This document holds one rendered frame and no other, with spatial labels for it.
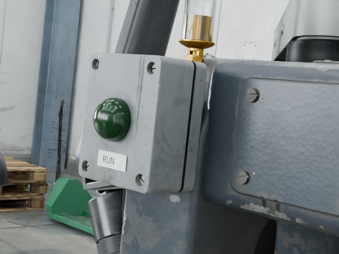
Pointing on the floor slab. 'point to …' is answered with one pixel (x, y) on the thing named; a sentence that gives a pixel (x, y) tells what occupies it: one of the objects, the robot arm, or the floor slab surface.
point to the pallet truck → (68, 194)
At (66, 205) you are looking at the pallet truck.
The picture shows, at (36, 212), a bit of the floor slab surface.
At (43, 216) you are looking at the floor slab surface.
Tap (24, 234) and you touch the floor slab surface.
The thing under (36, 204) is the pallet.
